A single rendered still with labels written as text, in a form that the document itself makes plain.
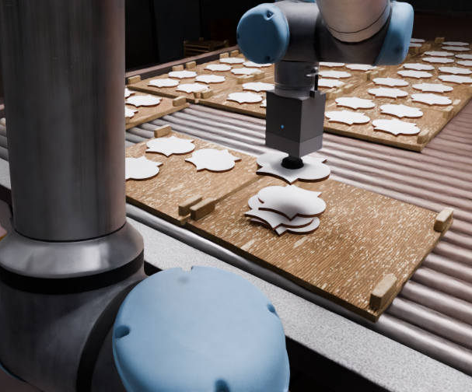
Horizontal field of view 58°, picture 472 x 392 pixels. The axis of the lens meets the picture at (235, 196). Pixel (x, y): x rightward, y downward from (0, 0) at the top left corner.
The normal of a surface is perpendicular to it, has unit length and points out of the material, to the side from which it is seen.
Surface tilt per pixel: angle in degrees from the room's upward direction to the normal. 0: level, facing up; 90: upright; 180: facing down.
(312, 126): 90
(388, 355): 0
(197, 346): 6
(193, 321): 6
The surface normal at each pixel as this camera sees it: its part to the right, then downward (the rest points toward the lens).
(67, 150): 0.32, 0.30
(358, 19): 0.16, 0.96
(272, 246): -0.02, -0.88
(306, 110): 0.66, 0.35
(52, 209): -0.02, 0.29
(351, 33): -0.18, 0.98
